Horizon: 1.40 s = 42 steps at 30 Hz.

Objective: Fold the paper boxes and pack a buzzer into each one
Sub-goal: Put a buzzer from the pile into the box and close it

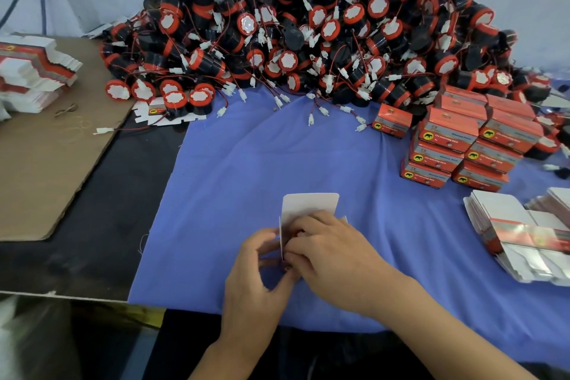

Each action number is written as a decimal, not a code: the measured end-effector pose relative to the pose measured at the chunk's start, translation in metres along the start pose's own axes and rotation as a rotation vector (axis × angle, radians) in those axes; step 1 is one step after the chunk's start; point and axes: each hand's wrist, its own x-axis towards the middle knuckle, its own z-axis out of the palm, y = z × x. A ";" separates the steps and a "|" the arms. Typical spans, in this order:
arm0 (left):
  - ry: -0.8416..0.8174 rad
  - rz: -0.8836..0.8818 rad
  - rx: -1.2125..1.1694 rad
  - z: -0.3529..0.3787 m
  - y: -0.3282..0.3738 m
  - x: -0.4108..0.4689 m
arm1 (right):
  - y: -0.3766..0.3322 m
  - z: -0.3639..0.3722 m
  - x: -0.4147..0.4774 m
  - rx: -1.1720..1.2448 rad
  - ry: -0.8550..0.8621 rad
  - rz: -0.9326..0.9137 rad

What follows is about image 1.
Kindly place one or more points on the blue cloth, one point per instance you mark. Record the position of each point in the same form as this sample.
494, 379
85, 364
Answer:
223, 179

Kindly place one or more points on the person's right hand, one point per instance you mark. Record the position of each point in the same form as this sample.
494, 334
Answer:
338, 259

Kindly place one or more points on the person's right forearm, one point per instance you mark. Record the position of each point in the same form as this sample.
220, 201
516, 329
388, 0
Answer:
459, 340

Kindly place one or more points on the stack of paper boxes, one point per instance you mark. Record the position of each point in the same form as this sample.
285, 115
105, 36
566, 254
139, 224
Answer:
36, 72
521, 233

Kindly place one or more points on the person's left hand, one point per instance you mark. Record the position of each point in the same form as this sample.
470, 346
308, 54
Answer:
254, 295

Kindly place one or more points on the rubber band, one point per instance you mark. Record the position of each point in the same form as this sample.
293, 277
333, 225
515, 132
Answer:
66, 110

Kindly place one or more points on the person's left forearm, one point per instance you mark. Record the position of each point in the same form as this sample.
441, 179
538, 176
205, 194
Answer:
230, 362

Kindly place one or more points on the brown cardboard sheet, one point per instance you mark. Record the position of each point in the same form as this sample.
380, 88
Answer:
44, 170

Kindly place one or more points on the orange white paper box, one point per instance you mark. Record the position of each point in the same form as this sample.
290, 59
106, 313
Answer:
426, 176
492, 156
310, 203
481, 178
512, 105
448, 132
392, 120
463, 102
512, 132
436, 158

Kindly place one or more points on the pile of black red buzzers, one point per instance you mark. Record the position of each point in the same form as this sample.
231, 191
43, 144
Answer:
321, 28

